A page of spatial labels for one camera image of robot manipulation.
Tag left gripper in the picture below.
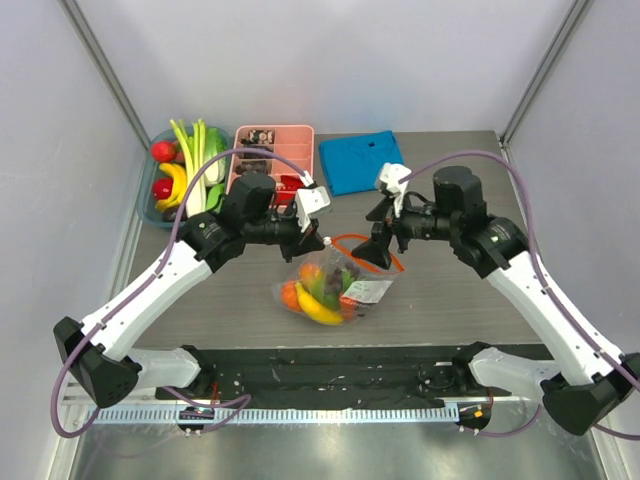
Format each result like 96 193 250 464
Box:
244 202 325 263

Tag green orange mango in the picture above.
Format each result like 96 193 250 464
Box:
298 263 341 311

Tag clear zip top bag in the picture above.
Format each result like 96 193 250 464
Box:
272 234 405 326

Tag small orange fruit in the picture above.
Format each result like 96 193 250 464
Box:
280 281 302 313

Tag orange carrot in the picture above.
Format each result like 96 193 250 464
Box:
339 295 370 322

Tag purple grape bunch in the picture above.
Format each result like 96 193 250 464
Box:
324 262 361 295

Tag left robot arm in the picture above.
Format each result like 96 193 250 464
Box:
54 174 330 409

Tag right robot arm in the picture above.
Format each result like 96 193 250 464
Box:
352 163 639 435

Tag teal food bowl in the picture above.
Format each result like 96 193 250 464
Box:
136 129 232 229

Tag blue folded cloth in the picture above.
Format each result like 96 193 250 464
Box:
319 130 404 197

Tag pink divided tray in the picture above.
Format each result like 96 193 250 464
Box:
226 125 315 212

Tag dark sushi roll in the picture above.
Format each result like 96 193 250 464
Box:
234 159 270 176
242 144 273 159
241 129 275 145

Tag green lettuce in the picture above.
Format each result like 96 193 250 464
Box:
203 127 228 210

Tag dark brown avocado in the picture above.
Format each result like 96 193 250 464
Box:
162 206 179 223

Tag yellow banana bunch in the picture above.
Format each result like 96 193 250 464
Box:
155 163 188 213

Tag green celery stalks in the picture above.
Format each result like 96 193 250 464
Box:
170 120 206 218

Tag red strawberry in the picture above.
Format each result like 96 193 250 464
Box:
152 178 173 200

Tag red apple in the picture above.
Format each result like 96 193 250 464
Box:
150 141 177 163

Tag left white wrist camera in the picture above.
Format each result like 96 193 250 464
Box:
294 171 331 232

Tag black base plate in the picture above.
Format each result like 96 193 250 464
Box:
154 341 546 407

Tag perforated cable rail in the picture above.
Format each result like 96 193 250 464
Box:
95 403 459 425

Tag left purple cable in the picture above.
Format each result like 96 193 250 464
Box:
49 147 316 440

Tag purple cable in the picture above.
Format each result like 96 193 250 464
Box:
402 149 640 441
49 147 316 440

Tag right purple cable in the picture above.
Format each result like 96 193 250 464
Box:
402 149 640 441

